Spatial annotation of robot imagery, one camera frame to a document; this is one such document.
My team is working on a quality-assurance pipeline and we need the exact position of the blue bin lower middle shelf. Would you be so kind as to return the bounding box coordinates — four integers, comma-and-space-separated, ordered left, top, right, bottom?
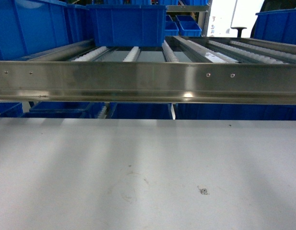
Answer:
108, 103, 173, 120

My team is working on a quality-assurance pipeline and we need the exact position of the blue bin shelf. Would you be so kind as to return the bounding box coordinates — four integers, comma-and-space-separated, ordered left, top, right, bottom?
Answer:
175, 103, 296, 121
20, 102, 106, 119
108, 103, 173, 120

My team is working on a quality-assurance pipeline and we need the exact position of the blue bin lower right shelf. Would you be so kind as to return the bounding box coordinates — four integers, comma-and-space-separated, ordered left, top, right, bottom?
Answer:
175, 103, 296, 121

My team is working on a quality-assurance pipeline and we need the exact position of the blue bin on upper shelf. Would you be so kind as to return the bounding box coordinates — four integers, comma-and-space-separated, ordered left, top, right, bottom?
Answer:
87, 4, 167, 47

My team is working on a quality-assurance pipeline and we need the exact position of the blue bin lower left shelf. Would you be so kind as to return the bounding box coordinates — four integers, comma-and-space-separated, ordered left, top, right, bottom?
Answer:
20, 102, 106, 119

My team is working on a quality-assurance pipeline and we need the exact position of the white roller track middle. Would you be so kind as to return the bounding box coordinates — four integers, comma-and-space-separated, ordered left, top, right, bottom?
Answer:
123, 46, 141, 62

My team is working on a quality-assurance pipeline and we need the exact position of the white roller track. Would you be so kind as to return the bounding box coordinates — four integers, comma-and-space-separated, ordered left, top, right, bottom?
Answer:
162, 40, 179, 63
123, 46, 141, 62
73, 46, 108, 62

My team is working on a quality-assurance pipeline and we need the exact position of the white roller track right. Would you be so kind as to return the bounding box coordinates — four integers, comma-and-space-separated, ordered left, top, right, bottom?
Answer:
162, 40, 179, 63

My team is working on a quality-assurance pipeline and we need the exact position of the white roller track left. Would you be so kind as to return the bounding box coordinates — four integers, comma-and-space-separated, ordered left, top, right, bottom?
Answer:
73, 46, 108, 62

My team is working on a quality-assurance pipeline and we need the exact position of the small blue background bin left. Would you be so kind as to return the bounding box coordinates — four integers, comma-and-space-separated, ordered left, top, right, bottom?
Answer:
165, 15, 179, 36

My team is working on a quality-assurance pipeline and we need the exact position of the small blue background bin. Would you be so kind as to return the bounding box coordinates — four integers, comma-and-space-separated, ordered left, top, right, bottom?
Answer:
176, 15, 202, 37
165, 15, 179, 36

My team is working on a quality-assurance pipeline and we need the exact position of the small QR code sticker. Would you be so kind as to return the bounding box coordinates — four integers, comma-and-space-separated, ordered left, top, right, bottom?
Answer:
198, 186, 209, 195

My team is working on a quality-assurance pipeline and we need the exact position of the black chair armrest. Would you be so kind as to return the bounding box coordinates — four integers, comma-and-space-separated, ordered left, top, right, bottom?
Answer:
230, 26, 246, 38

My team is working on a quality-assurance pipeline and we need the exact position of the large blue bin upper left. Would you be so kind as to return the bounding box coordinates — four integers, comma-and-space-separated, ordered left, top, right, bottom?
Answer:
0, 0, 91, 60

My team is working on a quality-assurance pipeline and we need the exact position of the blue bin upper right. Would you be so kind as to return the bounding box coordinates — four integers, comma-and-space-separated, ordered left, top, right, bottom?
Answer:
254, 9, 296, 45

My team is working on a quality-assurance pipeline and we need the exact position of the stainless steel shelf front rail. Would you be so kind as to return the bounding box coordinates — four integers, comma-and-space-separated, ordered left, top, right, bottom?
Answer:
0, 61, 296, 105

